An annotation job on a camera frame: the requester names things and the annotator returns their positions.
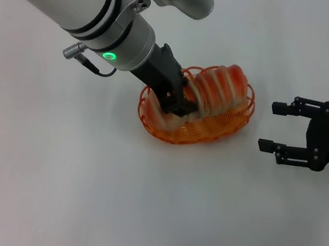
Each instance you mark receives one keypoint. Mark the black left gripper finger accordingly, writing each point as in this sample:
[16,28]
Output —
[180,108]

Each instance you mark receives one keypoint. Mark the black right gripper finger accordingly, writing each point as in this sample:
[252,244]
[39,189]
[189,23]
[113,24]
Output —
[279,107]
[265,145]

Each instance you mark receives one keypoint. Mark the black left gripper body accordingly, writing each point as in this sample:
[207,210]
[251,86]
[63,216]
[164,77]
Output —
[162,73]

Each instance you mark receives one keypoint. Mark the orange woven plastic basket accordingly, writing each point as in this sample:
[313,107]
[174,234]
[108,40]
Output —
[200,131]

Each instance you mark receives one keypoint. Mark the orange striped shrimp toy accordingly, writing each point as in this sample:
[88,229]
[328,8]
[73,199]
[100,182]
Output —
[219,88]

